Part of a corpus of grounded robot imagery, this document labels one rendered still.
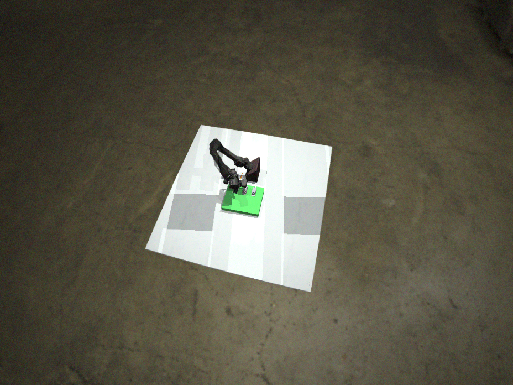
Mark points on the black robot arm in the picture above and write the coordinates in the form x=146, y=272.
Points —
x=225, y=171

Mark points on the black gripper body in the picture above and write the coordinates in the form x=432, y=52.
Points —
x=243, y=182

